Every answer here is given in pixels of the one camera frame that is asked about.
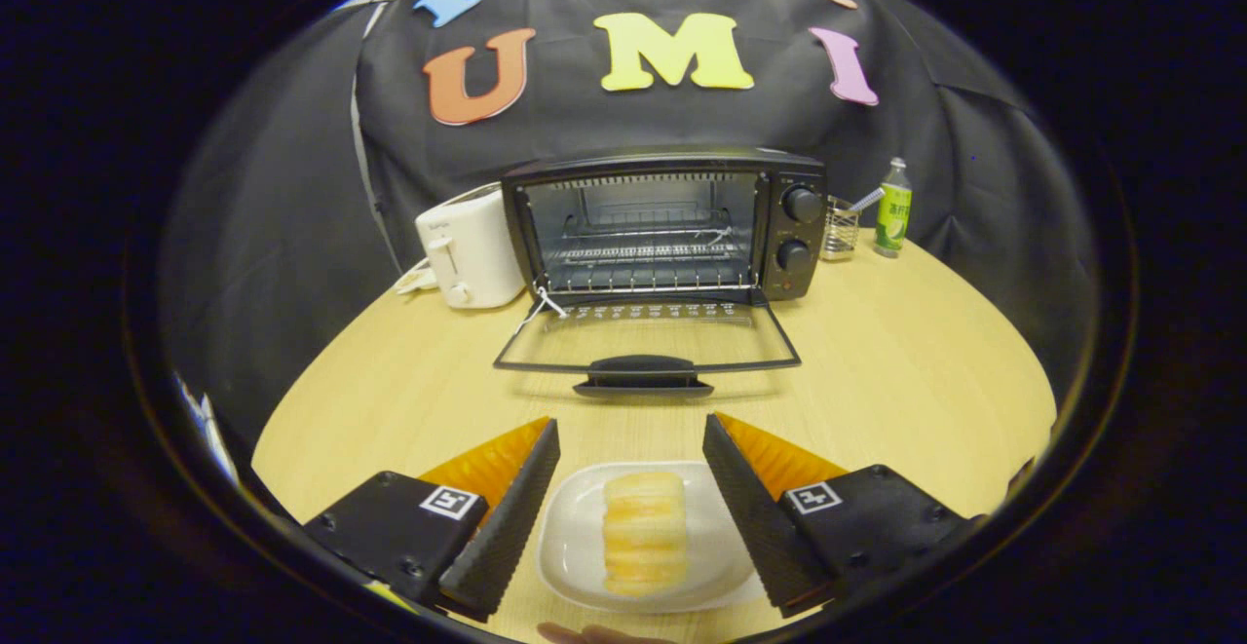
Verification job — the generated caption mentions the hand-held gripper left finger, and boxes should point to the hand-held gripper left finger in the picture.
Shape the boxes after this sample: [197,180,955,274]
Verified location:
[304,417,562,624]

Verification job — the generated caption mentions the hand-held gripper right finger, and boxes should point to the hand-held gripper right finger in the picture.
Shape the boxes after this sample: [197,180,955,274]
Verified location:
[701,412,985,619]

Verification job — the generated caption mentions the yellow ridged bread roll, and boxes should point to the yellow ridged bread roll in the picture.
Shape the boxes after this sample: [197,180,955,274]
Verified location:
[601,472,688,596]

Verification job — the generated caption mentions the black toaster oven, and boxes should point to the black toaster oven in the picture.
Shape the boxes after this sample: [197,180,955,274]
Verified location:
[492,145,829,399]

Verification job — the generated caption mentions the white bread toaster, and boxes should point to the white bread toaster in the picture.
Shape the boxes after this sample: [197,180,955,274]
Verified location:
[414,183,527,311]

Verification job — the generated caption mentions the white rectangular plate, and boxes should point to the white rectangular plate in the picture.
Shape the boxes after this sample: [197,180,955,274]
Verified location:
[536,461,771,616]

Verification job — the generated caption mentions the green drink bottle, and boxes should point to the green drink bottle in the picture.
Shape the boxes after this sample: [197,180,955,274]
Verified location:
[873,158,914,259]

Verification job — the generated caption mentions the white cable tie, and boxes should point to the white cable tie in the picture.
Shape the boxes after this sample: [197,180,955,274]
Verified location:
[516,284,569,333]

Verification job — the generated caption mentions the metal wire basket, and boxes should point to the metal wire basket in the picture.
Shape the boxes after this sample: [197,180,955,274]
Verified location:
[821,196,861,263]

